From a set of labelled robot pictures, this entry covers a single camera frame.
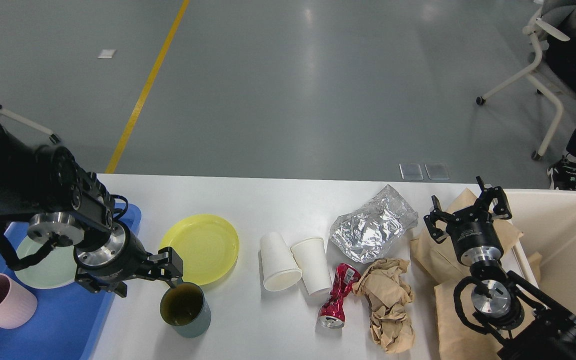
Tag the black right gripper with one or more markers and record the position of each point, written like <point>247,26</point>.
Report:
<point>477,240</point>

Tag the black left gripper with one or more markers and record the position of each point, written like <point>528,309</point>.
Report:
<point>121,258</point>

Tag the dark teal mug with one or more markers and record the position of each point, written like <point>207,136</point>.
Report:
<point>186,310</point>

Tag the yellow plastic plate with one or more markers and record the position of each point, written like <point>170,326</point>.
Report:
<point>208,245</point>

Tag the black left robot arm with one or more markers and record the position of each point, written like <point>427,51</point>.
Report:
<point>48,201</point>

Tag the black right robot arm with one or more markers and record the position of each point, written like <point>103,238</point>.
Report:
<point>524,320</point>

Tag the pale green plate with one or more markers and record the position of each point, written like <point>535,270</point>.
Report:
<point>57,270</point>

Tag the beige plastic bin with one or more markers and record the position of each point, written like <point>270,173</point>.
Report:
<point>547,219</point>

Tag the crumpled brown paper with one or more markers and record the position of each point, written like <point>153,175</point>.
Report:
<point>387,294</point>

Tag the crumpled silver foil bag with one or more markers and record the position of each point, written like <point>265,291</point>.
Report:
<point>368,233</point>

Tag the brown paper bag lower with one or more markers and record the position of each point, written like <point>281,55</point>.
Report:
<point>457,341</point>

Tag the white paper cup left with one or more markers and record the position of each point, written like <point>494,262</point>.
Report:
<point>279,267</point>

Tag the white paper cup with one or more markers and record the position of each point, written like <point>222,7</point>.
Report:
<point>279,267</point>
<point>310,256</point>

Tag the white paper cup right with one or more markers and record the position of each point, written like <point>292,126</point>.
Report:
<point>310,256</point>

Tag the crushed red soda can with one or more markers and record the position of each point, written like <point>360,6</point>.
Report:
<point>331,315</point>

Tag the white chair left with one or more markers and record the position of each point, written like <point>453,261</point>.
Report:
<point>28,125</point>

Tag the white office chair right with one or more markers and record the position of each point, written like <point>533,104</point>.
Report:
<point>542,24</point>

